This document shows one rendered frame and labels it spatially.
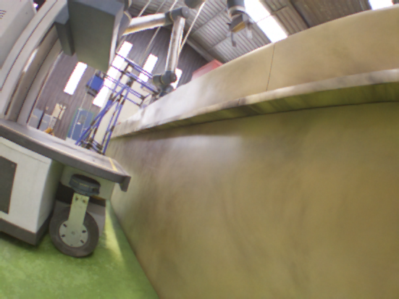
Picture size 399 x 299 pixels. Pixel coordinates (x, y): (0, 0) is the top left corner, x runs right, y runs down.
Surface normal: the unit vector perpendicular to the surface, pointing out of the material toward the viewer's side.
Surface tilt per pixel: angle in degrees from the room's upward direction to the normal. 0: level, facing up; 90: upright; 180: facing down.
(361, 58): 89
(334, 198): 90
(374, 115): 90
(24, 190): 90
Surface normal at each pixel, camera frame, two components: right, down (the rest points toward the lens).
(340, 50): -0.78, -0.34
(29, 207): 0.46, 0.00
